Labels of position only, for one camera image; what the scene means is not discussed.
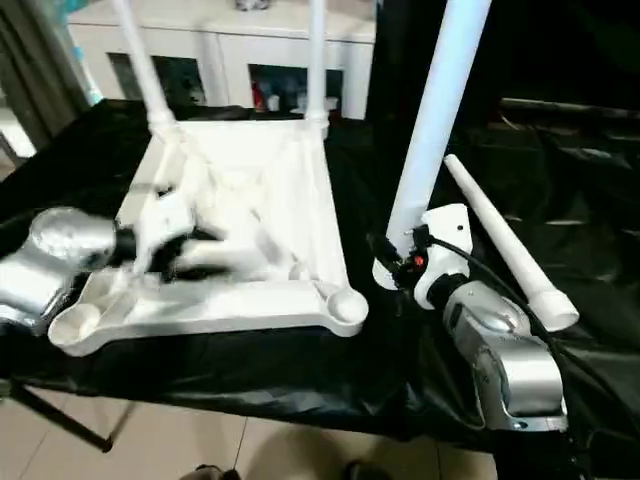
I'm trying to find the white plastic table top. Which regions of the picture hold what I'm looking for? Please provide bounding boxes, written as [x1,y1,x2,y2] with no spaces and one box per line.
[48,118,371,359]

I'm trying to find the white plastic table leg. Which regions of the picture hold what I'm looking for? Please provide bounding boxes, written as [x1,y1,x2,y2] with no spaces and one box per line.
[372,0,493,291]
[442,153,581,333]
[112,0,179,131]
[305,0,331,137]

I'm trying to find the black table mat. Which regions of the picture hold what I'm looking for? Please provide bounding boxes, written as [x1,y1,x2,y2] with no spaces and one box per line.
[0,98,640,453]

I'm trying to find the black right robot foot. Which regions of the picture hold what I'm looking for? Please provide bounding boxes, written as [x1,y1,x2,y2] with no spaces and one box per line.
[345,461,387,480]

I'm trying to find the black robot foot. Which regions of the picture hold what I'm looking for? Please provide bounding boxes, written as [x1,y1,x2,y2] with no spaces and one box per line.
[195,465,241,480]
[345,461,387,480]

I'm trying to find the light blue background object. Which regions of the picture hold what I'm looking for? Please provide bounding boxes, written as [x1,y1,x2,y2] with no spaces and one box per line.
[68,35,103,107]

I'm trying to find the white glass door cabinet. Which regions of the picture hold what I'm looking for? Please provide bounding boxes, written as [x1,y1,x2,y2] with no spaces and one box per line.
[60,0,379,121]

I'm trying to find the black left robot foot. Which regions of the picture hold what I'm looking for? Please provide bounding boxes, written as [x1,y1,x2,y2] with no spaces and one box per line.
[195,465,241,480]

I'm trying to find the grey curtain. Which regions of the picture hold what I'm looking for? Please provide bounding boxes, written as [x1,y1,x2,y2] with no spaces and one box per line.
[0,0,93,151]

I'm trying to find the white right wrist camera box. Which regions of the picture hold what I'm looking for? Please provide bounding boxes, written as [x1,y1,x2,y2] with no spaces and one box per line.
[410,203,473,311]

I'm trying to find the black metal table frame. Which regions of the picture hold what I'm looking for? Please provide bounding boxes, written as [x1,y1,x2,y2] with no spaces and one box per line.
[0,380,116,453]

